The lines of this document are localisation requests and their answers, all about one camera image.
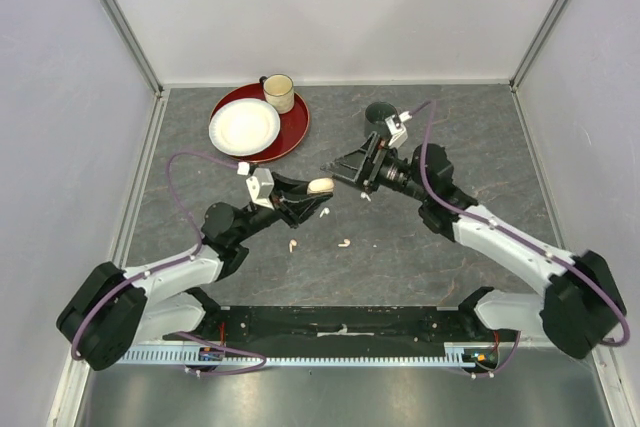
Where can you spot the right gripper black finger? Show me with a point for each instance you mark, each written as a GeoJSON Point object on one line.
{"type": "Point", "coordinates": [355, 160]}
{"type": "Point", "coordinates": [352, 177]}

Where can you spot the cream ceramic mug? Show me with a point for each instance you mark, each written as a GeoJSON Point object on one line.
{"type": "Point", "coordinates": [278, 90]}

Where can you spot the beige earbud charging case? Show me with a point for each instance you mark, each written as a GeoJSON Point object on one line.
{"type": "Point", "coordinates": [320, 186]}

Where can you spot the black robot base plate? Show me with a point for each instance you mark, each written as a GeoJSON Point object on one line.
{"type": "Point", "coordinates": [341, 330]}

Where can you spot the slotted grey cable duct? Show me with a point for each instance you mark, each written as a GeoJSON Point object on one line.
{"type": "Point", "coordinates": [194, 356]}

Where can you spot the white paper plate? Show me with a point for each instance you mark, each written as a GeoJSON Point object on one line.
{"type": "Point", "coordinates": [244, 127]}

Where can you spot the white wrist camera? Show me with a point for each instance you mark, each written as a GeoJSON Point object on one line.
{"type": "Point", "coordinates": [259, 182]}
{"type": "Point", "coordinates": [396, 125]}

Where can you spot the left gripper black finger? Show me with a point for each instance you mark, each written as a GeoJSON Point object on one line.
{"type": "Point", "coordinates": [304, 206]}
{"type": "Point", "coordinates": [288, 187]}

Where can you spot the round red tray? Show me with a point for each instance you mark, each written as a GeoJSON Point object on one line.
{"type": "Point", "coordinates": [293, 128]}

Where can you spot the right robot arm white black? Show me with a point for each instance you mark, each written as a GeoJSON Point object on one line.
{"type": "Point", "coordinates": [574, 303]}

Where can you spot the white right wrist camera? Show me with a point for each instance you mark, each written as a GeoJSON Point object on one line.
{"type": "Point", "coordinates": [396, 125]}

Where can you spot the dark green mug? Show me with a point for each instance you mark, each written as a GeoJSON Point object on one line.
{"type": "Point", "coordinates": [375, 116]}

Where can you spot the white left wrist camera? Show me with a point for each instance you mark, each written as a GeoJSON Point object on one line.
{"type": "Point", "coordinates": [259, 182]}

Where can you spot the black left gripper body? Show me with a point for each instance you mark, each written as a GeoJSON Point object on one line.
{"type": "Point", "coordinates": [286, 210]}

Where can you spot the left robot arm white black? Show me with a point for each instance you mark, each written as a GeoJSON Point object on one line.
{"type": "Point", "coordinates": [115, 309]}

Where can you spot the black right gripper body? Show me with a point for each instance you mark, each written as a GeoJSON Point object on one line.
{"type": "Point", "coordinates": [380, 161]}

